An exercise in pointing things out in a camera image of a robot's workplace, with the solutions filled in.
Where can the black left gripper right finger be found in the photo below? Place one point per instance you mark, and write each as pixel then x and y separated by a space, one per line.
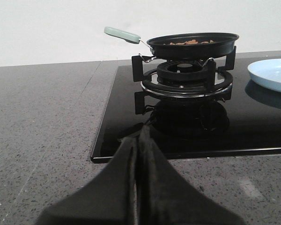
pixel 166 198

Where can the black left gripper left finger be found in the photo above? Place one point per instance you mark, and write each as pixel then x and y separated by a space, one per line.
pixel 106 200

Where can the black frying pan green handle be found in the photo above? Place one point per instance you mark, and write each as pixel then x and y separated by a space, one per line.
pixel 223 45

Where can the brown meat pieces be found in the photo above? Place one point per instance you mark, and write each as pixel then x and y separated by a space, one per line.
pixel 191 42

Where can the light blue plate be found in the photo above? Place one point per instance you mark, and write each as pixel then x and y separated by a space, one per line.
pixel 266 73

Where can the black left burner pan support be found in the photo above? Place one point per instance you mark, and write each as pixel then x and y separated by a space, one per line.
pixel 186 80

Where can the black glass gas cooktop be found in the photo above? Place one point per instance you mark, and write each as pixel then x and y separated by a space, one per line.
pixel 247 124

